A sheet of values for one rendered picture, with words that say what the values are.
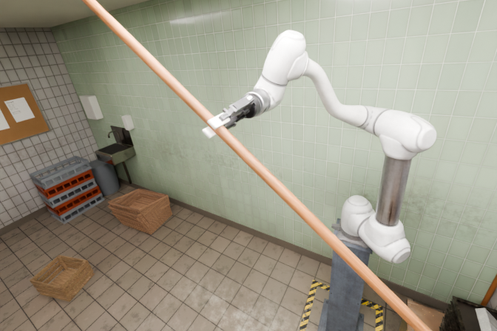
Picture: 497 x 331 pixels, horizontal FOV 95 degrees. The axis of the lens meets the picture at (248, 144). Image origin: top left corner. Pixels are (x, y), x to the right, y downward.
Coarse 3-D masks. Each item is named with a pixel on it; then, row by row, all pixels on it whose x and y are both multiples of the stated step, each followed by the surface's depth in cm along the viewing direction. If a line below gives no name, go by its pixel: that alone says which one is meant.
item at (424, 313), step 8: (408, 304) 142; (416, 304) 142; (416, 312) 138; (424, 312) 138; (432, 312) 137; (440, 312) 137; (424, 320) 134; (432, 320) 133; (440, 320) 133; (400, 328) 153; (408, 328) 131; (432, 328) 130
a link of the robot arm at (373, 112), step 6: (372, 108) 103; (378, 108) 101; (384, 108) 102; (372, 114) 101; (378, 114) 99; (366, 120) 101; (372, 120) 100; (360, 126) 104; (366, 126) 103; (372, 126) 100; (372, 132) 102
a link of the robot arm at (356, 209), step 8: (352, 200) 131; (360, 200) 131; (344, 208) 134; (352, 208) 129; (360, 208) 127; (368, 208) 127; (344, 216) 135; (352, 216) 129; (360, 216) 126; (368, 216) 125; (344, 224) 137; (352, 224) 129; (352, 232) 132
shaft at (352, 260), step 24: (120, 24) 66; (144, 48) 65; (168, 72) 64; (192, 96) 63; (240, 144) 61; (264, 168) 60; (288, 192) 59; (312, 216) 58; (336, 240) 57; (360, 264) 57; (384, 288) 56; (408, 312) 55
